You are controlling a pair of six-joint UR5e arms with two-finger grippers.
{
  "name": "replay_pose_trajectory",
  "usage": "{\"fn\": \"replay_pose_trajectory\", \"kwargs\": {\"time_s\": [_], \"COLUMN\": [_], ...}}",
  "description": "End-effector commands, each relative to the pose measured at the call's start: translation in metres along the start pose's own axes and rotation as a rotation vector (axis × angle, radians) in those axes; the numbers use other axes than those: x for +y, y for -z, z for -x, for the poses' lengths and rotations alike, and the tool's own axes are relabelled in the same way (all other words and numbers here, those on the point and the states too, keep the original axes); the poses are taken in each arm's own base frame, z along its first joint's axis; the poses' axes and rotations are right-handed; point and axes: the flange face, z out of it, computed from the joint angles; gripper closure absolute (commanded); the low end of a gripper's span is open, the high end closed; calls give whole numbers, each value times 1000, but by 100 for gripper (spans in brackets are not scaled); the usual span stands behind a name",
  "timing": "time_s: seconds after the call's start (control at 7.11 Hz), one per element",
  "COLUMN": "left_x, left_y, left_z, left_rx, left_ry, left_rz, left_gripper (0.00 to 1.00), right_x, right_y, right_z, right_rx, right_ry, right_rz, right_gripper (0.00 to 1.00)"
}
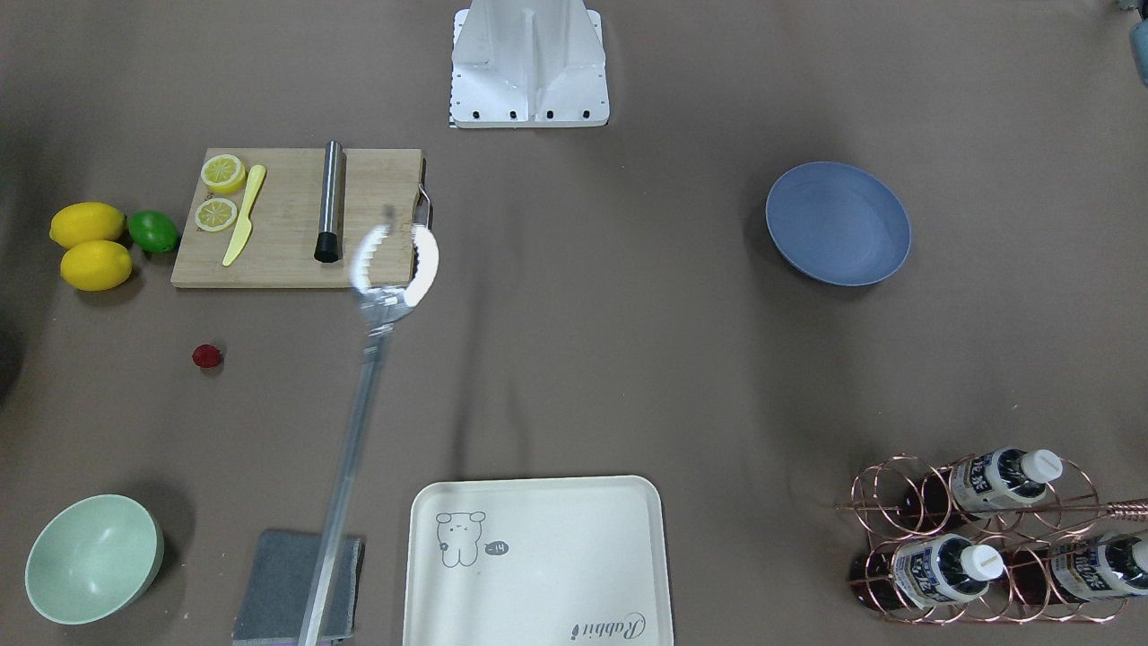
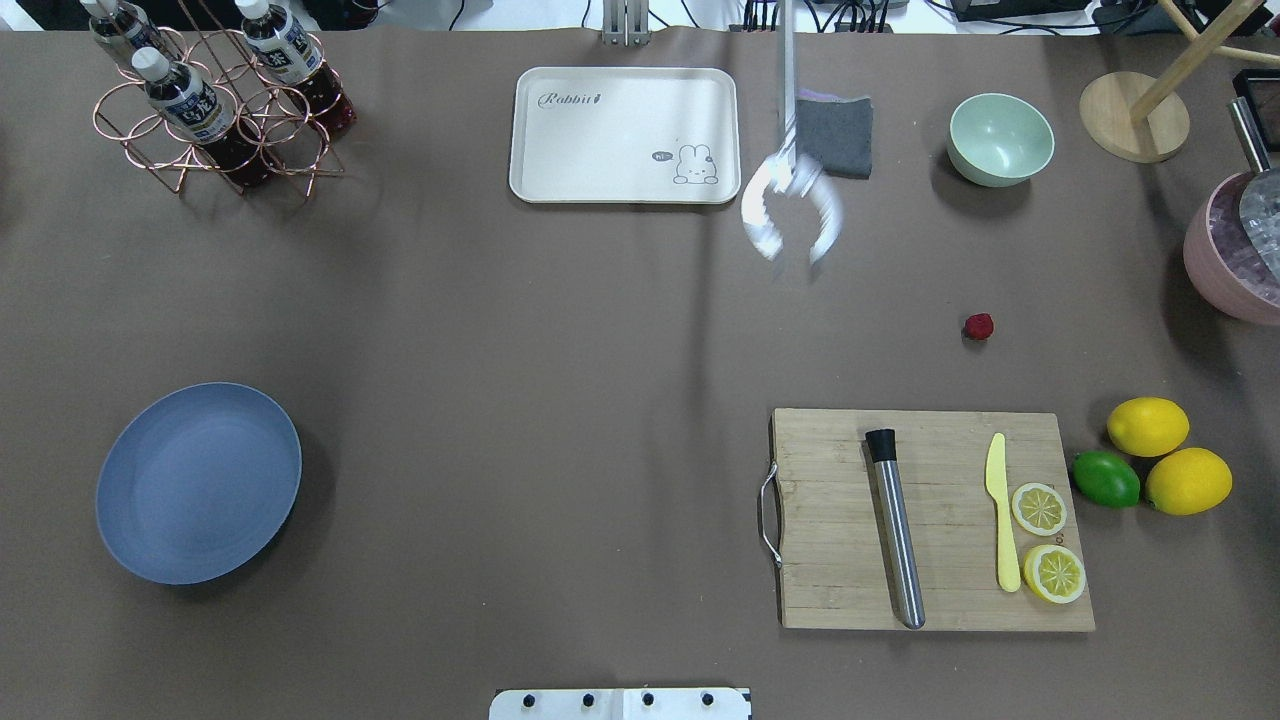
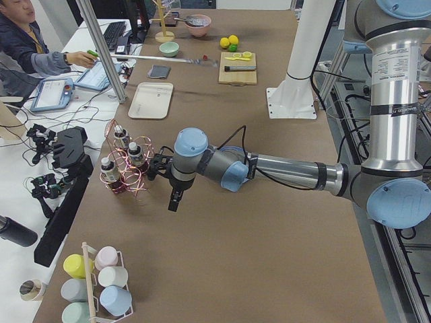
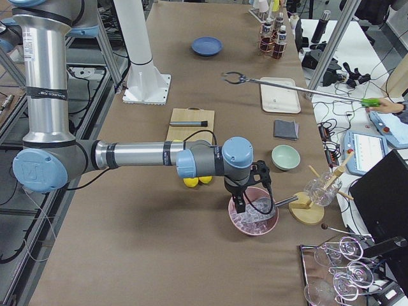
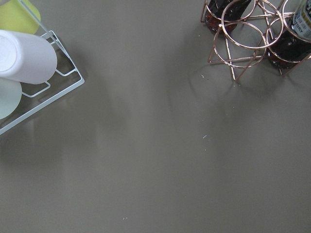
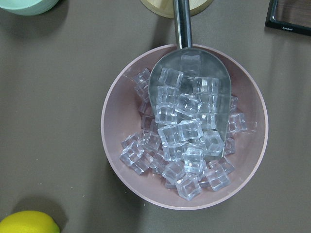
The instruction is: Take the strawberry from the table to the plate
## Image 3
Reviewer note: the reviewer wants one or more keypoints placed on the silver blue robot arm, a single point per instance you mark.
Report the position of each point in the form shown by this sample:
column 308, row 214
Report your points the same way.
column 388, row 184

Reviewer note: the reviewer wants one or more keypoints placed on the mint green bowl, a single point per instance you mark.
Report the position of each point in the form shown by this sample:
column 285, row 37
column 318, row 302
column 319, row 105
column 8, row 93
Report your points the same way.
column 169, row 49

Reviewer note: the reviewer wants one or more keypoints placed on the wooden cutting board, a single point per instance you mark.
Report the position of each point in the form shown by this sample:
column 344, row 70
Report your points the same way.
column 237, row 77

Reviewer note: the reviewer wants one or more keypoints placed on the tape roll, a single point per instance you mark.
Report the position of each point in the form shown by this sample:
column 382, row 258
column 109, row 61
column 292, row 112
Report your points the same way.
column 32, row 290

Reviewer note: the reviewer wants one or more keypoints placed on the aluminium frame post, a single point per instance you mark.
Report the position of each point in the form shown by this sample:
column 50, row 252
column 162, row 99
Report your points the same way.
column 87, row 13

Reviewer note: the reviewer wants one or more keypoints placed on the black keyboard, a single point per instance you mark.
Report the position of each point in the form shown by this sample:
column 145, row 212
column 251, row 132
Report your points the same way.
column 113, row 32

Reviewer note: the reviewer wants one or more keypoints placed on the mint cup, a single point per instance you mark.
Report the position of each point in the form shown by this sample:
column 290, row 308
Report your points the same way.
column 76, row 312

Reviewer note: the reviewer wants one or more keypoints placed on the long metal grabber stick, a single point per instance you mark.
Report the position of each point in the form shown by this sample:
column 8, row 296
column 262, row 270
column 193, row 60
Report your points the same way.
column 201, row 62

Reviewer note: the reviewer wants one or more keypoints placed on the grey folded cloth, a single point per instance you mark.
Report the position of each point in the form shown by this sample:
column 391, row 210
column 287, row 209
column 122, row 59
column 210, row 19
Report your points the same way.
column 158, row 72

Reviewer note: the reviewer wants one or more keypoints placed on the white wire cup rack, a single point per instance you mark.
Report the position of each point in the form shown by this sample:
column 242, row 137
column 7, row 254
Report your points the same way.
column 97, row 312

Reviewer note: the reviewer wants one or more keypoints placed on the pink cup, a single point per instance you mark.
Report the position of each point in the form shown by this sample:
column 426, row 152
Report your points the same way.
column 106, row 256

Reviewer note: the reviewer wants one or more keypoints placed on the yellow lemon near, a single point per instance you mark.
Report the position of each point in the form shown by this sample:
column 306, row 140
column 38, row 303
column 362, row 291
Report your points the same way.
column 224, row 42

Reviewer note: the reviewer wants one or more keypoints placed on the yellow lemon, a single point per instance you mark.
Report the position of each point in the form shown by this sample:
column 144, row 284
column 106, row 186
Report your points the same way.
column 224, row 42
column 233, row 39

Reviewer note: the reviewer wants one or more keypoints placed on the grey cup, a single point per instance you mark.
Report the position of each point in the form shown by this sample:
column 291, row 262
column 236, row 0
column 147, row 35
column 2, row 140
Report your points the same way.
column 74, row 290

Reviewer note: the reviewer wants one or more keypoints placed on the cream rabbit tray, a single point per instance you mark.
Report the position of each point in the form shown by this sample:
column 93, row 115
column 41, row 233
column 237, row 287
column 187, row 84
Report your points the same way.
column 151, row 101

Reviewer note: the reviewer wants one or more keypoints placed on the pink bowl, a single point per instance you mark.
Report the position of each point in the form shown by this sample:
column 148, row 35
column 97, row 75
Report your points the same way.
column 198, row 25

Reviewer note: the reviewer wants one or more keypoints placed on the yellow plastic knife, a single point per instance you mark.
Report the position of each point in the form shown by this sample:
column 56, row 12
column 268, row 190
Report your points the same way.
column 232, row 58

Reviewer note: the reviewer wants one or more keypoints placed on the yellow cup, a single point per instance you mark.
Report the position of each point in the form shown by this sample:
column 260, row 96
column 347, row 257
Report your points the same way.
column 73, row 265

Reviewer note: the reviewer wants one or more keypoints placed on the bottle white cap middle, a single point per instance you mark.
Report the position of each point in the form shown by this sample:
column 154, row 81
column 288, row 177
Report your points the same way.
column 135, row 154

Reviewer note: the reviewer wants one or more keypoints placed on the bottle white cap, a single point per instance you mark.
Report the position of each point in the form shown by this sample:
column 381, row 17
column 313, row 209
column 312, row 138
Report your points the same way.
column 135, row 154
column 109, row 170
column 122, row 136

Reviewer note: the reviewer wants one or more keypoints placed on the person in dark jacket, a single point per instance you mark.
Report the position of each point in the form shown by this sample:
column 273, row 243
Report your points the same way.
column 25, row 58

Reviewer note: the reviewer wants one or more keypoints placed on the bottle white cap far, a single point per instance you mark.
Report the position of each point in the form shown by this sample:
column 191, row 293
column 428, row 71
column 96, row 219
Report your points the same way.
column 122, row 136

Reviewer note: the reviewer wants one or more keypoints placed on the teach pendant with red button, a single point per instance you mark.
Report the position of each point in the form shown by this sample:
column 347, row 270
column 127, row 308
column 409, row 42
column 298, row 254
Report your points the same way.
column 54, row 94

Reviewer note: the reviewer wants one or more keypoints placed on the white cup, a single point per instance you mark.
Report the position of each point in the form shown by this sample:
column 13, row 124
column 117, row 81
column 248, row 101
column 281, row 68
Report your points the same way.
column 113, row 275

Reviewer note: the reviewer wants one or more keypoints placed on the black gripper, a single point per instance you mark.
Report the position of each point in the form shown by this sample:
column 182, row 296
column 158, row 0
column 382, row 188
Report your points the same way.
column 179, row 184

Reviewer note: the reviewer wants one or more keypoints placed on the steel black handled rod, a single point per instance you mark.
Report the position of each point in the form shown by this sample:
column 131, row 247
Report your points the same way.
column 229, row 68

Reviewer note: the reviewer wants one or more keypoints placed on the black thermos bottle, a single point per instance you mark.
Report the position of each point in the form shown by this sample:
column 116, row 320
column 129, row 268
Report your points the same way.
column 17, row 233

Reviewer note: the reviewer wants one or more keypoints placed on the bottle white cap near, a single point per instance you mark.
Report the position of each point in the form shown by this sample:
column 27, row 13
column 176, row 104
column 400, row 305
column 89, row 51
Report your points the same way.
column 109, row 170

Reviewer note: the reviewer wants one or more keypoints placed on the blue cup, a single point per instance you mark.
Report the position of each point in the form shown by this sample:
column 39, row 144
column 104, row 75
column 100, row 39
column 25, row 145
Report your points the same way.
column 116, row 300

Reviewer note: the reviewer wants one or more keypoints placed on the green lime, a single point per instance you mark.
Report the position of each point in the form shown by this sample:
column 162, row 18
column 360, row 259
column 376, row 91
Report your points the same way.
column 232, row 48

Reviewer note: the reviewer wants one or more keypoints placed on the wooden mug tree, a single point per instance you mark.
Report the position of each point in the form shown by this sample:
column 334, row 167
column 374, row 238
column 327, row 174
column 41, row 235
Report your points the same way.
column 163, row 12

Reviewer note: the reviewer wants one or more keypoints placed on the copper wire bottle rack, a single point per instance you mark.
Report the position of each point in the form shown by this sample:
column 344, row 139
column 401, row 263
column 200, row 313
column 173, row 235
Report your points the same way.
column 133, row 179

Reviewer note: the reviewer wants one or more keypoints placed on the yellow lemon far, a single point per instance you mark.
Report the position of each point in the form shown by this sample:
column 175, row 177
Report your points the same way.
column 233, row 39

